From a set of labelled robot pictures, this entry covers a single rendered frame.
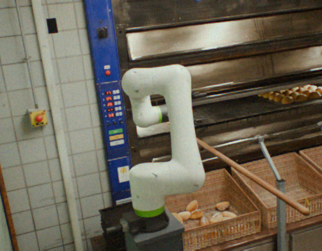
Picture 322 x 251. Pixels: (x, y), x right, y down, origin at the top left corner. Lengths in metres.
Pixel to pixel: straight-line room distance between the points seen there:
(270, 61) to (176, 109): 1.56
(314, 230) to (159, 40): 1.60
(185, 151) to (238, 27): 1.51
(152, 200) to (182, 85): 0.47
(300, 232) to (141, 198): 1.56
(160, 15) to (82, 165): 1.08
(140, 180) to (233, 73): 1.56
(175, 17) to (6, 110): 1.18
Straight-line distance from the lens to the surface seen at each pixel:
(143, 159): 2.85
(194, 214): 2.95
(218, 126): 2.99
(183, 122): 1.65
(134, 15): 2.69
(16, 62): 2.58
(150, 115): 2.13
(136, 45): 2.68
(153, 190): 1.60
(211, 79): 2.89
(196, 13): 2.83
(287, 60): 3.20
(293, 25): 3.19
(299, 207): 1.82
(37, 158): 2.71
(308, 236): 3.01
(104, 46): 2.60
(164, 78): 1.70
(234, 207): 3.07
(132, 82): 1.69
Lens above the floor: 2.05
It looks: 17 degrees down
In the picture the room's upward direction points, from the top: 6 degrees counter-clockwise
